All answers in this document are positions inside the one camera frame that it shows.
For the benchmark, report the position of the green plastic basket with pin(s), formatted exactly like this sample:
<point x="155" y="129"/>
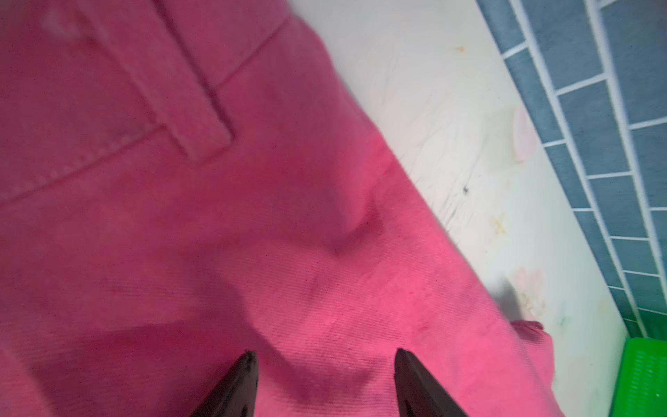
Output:
<point x="641" y="385"/>

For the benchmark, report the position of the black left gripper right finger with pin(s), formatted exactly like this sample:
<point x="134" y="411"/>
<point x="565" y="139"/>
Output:
<point x="419" y="394"/>

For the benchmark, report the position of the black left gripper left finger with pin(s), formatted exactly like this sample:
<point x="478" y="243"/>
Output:
<point x="235" y="394"/>

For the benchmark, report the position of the pink long pants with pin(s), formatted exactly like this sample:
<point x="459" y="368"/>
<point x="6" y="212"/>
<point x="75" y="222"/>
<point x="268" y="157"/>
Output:
<point x="186" y="181"/>

